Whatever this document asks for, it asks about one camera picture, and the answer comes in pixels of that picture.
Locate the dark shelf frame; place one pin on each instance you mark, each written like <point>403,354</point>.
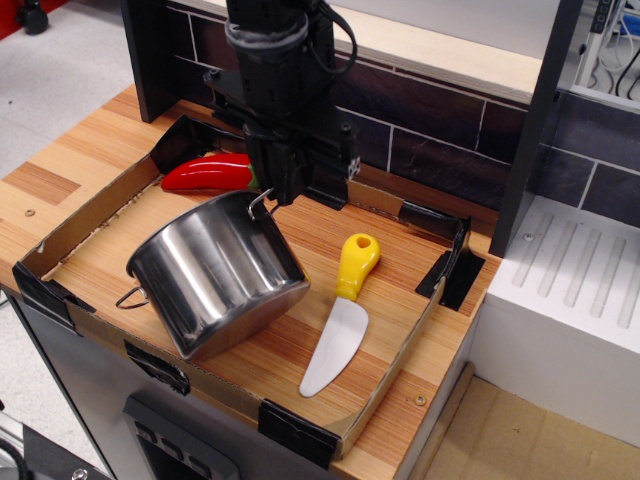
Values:
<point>157,91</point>

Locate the oven control panel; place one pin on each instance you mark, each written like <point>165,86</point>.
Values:
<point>171,452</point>

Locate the yellow handled toy knife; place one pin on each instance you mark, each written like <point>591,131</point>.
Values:
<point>347,322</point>

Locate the red toy chili pepper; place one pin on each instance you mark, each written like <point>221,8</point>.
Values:
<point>224,171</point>

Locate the white sink drainboard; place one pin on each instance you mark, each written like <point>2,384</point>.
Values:
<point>559,326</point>

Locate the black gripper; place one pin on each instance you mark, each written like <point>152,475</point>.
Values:
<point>280,93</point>

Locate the black caster wheel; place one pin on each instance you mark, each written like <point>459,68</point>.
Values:
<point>32,17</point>

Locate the metal pot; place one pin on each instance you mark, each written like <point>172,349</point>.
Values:
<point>218,273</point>

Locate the cardboard fence with black tape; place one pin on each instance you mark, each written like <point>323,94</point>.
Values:
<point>73,215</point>

